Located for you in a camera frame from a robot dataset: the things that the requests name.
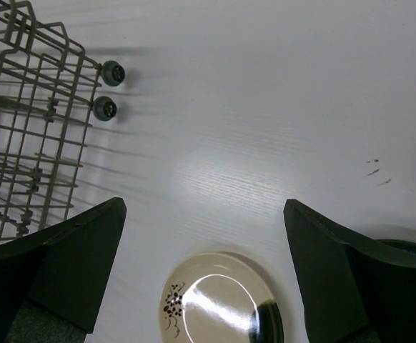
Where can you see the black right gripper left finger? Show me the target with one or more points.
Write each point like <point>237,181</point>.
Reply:
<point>52,282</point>

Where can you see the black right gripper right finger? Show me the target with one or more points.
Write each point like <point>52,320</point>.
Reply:
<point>353,288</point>

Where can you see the blue floral plate right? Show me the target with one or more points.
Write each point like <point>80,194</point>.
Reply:
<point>400,244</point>

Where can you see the beige plate with black patch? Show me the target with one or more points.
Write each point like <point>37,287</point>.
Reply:
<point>218,297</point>

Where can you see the grey wire dish rack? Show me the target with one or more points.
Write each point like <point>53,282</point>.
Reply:
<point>48,102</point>

